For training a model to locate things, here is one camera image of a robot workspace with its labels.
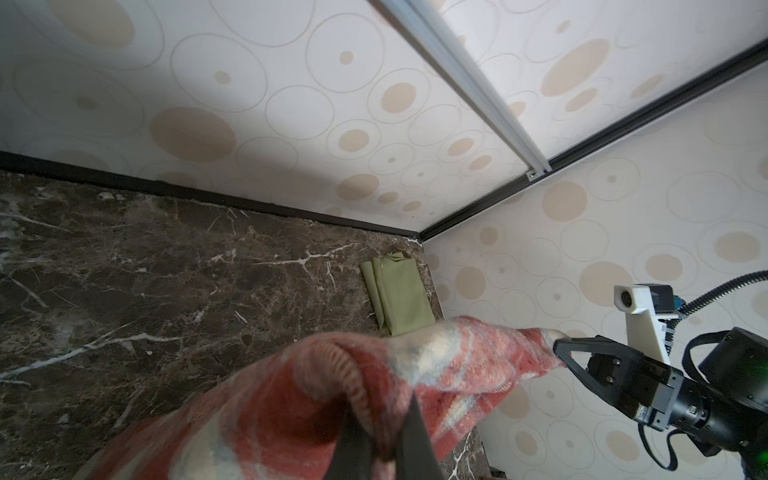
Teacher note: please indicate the olive green skirt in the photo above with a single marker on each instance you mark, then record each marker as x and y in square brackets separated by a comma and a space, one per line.
[397, 294]

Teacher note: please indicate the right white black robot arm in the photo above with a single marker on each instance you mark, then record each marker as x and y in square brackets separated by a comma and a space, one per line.
[734, 363]

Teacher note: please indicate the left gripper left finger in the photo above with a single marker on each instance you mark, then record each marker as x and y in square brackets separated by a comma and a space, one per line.
[353, 454]

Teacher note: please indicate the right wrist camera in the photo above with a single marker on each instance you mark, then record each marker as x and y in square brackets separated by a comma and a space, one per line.
[648, 310]

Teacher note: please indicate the red plaid skirt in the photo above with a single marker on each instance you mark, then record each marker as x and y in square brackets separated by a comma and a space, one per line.
[281, 417]

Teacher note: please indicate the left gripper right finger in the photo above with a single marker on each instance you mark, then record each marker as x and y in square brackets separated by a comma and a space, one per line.
[415, 457]

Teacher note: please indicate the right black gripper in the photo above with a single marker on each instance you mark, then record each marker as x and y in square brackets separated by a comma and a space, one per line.
[650, 393]

